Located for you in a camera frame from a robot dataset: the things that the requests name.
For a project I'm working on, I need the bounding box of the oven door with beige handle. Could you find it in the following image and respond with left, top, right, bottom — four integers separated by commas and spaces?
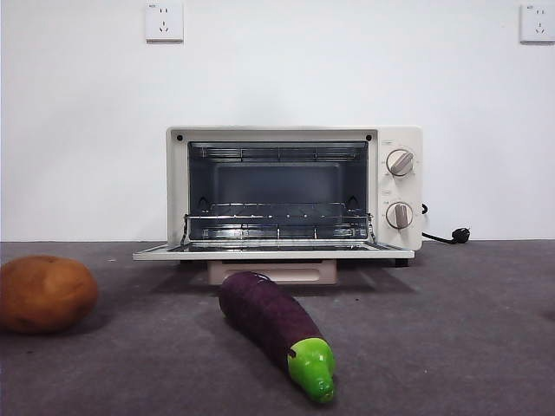
132, 243, 416, 286

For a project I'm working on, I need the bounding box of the purple toy eggplant green stem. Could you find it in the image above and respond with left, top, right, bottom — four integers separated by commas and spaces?
218, 270, 337, 401

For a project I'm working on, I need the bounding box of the beige oven knob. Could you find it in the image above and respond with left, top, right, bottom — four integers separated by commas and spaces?
385, 148, 417, 178
384, 201, 415, 231

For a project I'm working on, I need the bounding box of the cream toaster oven body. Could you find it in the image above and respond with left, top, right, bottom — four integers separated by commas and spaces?
166, 125, 424, 268

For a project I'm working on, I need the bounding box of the brown potato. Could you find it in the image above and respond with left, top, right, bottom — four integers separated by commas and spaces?
0, 255, 100, 335

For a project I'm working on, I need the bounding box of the metal wire oven rack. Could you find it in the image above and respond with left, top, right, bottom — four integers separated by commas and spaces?
181, 200, 375, 244

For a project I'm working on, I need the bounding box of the black power cable with plug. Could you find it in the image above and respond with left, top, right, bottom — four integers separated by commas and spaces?
419, 203, 473, 245

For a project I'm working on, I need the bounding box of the white wall socket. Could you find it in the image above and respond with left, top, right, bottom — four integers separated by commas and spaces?
145, 3, 185, 44
519, 3, 555, 45

